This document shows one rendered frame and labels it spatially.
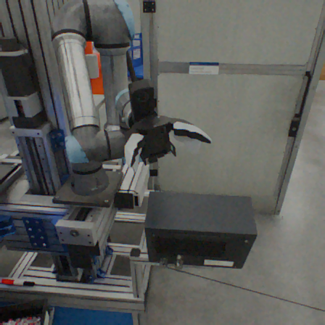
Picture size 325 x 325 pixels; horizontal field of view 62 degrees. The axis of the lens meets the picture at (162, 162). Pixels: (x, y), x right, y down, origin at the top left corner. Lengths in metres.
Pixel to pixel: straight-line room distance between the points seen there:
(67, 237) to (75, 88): 0.55
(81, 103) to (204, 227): 0.44
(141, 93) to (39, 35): 0.69
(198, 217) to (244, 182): 1.79
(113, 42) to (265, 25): 1.30
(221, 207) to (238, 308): 1.38
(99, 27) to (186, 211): 0.58
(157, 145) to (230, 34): 1.50
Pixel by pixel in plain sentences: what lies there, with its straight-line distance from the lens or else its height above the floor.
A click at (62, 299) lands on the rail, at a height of 0.82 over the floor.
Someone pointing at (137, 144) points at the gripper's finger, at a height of 1.45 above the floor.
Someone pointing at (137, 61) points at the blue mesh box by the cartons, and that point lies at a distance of 6.78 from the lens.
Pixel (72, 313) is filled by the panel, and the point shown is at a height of 0.71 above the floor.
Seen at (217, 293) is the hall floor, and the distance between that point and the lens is 2.03.
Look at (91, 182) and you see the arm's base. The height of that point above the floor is 1.09.
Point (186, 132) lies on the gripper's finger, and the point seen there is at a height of 1.46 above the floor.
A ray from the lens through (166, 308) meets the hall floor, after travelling 1.94.
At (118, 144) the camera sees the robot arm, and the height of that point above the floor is 1.35.
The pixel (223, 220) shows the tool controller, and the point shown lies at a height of 1.24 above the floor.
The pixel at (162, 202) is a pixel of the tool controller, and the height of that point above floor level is 1.25.
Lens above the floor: 1.67
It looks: 31 degrees down
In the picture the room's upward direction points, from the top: straight up
